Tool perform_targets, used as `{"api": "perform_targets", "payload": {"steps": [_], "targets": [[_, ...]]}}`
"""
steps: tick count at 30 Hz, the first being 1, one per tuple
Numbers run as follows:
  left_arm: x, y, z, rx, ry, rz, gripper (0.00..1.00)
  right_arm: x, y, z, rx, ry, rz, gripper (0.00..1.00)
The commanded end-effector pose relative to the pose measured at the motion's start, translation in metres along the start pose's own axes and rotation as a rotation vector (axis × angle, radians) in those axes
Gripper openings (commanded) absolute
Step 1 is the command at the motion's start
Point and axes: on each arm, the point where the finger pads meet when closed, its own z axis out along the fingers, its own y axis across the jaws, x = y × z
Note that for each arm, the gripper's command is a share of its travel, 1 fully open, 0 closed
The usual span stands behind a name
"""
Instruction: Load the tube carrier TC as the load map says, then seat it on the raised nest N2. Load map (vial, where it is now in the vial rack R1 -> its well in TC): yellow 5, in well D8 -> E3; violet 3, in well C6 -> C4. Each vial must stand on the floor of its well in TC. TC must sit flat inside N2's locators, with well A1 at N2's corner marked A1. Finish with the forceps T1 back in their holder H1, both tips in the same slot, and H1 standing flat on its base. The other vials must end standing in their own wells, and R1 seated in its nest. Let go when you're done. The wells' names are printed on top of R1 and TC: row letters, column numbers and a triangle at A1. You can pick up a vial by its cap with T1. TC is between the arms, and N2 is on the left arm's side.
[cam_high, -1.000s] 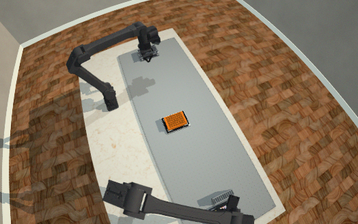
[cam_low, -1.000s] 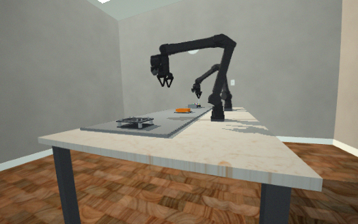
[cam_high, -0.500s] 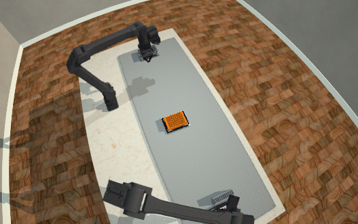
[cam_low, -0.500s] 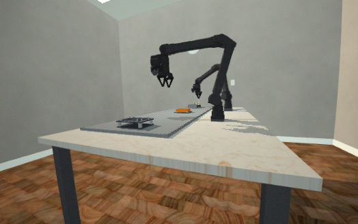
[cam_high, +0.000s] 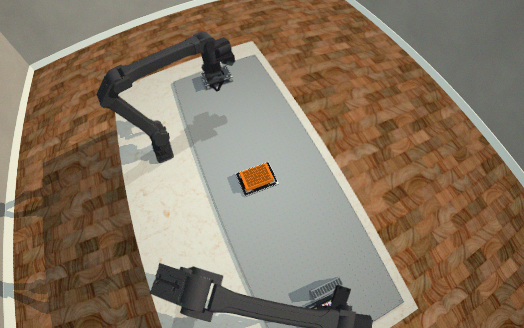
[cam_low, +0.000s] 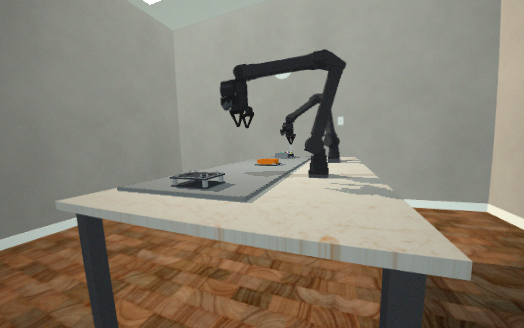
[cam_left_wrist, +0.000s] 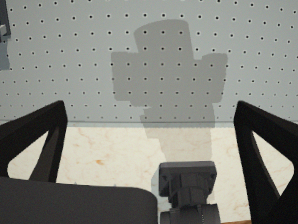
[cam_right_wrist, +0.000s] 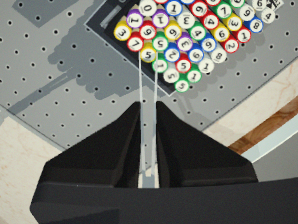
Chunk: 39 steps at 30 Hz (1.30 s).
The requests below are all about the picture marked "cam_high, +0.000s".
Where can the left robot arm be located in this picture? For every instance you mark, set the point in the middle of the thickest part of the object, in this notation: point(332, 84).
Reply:
point(113, 83)

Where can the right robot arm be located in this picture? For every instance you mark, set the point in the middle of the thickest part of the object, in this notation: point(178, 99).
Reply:
point(192, 291)

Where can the orange tube rack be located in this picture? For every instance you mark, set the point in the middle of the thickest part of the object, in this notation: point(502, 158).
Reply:
point(257, 174)

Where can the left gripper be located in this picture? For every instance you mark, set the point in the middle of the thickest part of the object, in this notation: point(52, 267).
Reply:
point(210, 75)

